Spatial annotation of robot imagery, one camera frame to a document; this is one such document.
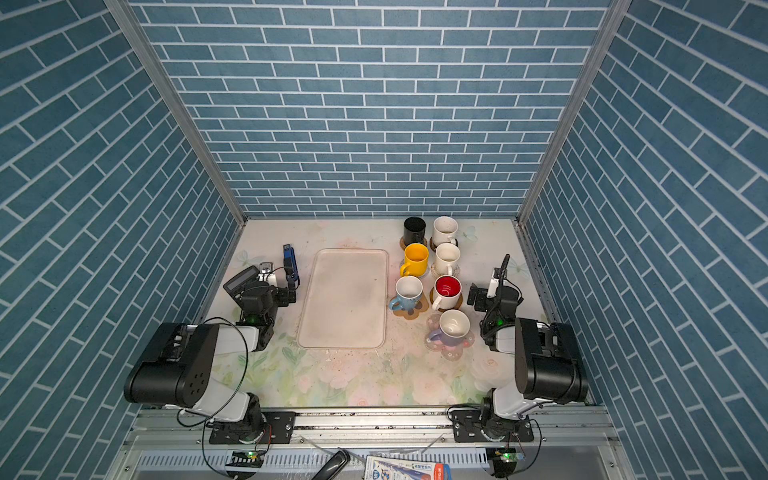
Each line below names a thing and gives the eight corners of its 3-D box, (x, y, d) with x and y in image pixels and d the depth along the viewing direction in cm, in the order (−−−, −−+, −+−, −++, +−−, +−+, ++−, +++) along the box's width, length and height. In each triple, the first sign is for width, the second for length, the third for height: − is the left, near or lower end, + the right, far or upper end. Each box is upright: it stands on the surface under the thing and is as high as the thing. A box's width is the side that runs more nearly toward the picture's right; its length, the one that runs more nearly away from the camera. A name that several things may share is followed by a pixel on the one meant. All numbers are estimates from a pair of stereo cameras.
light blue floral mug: (389, 316, 95) (389, 300, 87) (399, 290, 102) (400, 272, 93) (412, 324, 94) (414, 307, 85) (421, 296, 100) (423, 279, 92)
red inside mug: (433, 314, 96) (435, 301, 89) (430, 288, 102) (433, 274, 95) (460, 314, 96) (464, 301, 89) (456, 288, 102) (460, 274, 95)
